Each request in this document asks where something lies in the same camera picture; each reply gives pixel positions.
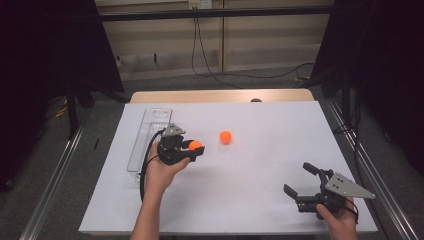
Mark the person's right hand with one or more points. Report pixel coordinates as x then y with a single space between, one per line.
341 226

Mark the white table mat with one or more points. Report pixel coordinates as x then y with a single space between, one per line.
240 186

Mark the orange ball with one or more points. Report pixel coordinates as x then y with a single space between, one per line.
195 145
225 137

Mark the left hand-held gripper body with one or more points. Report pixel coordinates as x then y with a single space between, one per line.
170 150

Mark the black metal stand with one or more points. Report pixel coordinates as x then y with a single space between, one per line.
346 103
71 113

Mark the black horizontal bar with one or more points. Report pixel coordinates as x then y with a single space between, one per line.
213 13

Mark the black curtain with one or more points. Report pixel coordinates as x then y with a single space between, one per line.
40 50
393 50

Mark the metal floor rail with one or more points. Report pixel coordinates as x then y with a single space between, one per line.
373 173
50 190

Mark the small black floor item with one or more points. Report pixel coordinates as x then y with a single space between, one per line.
96 143

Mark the wooden table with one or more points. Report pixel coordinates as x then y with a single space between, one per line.
200 96

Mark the white wall socket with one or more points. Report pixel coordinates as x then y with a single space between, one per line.
200 4

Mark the person's left hand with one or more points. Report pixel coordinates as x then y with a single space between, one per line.
160 176

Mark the clear plastic container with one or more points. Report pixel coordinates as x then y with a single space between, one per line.
146 133

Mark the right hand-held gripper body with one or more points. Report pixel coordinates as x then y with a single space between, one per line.
346 188

